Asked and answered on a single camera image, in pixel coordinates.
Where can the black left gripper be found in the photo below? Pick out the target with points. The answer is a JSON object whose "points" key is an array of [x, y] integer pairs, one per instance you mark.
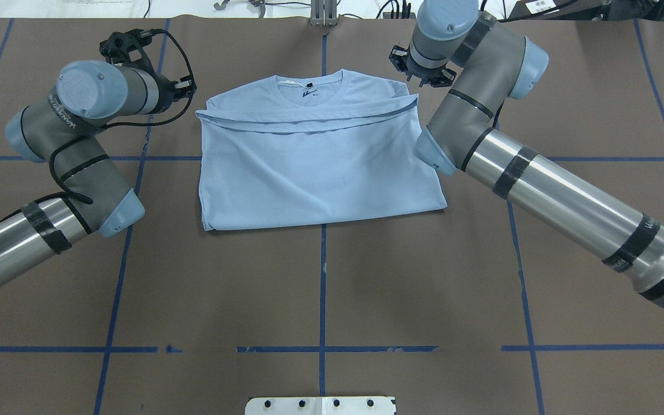
{"points": [[163, 95]]}

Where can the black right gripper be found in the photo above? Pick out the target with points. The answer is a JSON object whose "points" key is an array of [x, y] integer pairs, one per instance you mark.
{"points": [[422, 72]]}

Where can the light blue t-shirt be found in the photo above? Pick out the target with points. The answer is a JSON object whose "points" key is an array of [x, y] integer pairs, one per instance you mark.
{"points": [[343, 150]]}

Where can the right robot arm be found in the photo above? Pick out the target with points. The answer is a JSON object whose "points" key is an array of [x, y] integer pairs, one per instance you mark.
{"points": [[482, 63]]}

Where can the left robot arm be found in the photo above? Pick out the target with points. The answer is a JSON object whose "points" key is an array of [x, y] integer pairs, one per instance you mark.
{"points": [[61, 131]]}

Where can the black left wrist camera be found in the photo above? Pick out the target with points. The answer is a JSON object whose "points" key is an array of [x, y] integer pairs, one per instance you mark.
{"points": [[127, 49]]}

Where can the aluminium frame post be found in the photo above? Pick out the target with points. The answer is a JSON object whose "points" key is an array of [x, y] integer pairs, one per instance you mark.
{"points": [[324, 13]]}

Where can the white camera mast with base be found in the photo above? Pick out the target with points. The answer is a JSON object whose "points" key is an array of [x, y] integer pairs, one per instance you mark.
{"points": [[322, 405]]}

